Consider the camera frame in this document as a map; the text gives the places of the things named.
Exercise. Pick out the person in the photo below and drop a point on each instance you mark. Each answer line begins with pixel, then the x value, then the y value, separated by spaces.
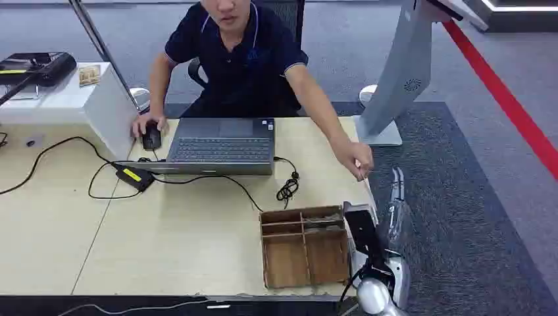
pixel 244 65

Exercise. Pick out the white cabinet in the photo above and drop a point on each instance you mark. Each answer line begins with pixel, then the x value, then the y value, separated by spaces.
pixel 78 109

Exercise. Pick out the black computer mouse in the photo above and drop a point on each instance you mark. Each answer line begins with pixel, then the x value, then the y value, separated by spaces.
pixel 151 137

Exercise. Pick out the stack of cards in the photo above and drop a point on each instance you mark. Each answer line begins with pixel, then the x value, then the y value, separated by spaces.
pixel 322 219

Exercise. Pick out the grey kiosk stand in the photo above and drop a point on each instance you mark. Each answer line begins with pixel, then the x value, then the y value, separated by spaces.
pixel 401 69

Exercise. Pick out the person's right hand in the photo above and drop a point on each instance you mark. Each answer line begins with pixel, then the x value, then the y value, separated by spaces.
pixel 141 122

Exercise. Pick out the black device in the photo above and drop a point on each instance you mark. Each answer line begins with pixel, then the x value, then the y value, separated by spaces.
pixel 41 65

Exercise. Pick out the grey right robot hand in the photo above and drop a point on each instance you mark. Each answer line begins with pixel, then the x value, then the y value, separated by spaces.
pixel 396 213

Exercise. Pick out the black rod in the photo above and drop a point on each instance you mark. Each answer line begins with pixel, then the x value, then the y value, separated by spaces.
pixel 17 88

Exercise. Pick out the small brown card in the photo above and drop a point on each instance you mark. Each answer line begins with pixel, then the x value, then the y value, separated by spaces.
pixel 89 75

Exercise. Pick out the dark slanted pole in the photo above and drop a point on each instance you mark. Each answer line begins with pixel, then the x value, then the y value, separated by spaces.
pixel 102 48

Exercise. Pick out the wooden card box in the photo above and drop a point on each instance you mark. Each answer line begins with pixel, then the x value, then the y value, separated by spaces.
pixel 285 261

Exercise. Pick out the grey laptop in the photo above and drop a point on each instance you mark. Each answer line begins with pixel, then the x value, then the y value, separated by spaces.
pixel 220 148

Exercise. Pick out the black power adapter yellow label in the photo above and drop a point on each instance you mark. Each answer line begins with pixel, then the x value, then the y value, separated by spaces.
pixel 134 176

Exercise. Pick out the black office chair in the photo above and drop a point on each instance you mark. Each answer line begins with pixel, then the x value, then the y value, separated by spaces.
pixel 287 13

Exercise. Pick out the person's left hand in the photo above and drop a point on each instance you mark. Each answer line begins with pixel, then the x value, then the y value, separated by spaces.
pixel 355 155

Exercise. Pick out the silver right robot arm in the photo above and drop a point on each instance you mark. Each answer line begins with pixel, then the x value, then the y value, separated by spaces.
pixel 379 292

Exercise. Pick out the dark grey carpet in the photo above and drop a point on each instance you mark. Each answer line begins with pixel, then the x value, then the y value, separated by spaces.
pixel 457 209

